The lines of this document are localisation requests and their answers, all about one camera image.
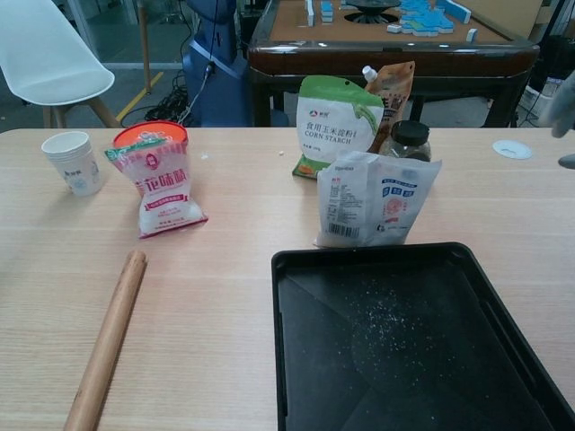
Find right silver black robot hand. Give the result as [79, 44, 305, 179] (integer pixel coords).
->
[550, 74, 575, 171]

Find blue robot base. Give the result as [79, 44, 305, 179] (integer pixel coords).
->
[180, 0, 253, 128]

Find black square tray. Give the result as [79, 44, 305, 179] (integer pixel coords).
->
[270, 242, 575, 431]

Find white round table grommet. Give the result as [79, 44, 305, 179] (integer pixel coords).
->
[491, 138, 534, 161]

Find glass spice jar black lid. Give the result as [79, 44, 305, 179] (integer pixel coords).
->
[389, 119, 434, 164]

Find blue mahjong tile pile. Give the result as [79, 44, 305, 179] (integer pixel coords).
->
[398, 0, 473, 37]

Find brown spout pouch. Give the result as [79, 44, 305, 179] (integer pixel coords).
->
[361, 60, 417, 156]

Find dark wood mahjong table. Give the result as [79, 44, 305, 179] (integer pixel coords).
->
[246, 0, 542, 129]

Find black mahjong table centre dome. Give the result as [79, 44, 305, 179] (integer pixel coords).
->
[341, 0, 402, 24]

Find green white corn starch bag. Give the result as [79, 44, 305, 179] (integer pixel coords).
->
[292, 75, 385, 181]

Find pink white snack bag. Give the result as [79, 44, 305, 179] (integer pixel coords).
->
[103, 137, 210, 241]

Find orange lidded round tub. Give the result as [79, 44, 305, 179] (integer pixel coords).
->
[111, 120, 189, 181]

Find white paper cup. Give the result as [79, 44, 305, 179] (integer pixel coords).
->
[40, 130, 106, 198]

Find wooden rolling pin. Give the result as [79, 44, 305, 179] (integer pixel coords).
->
[62, 249, 149, 431]

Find white chair wooden legs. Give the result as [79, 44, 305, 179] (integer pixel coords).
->
[0, 0, 122, 129]

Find black floor cable bundle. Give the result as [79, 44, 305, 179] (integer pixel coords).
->
[155, 70, 199, 128]

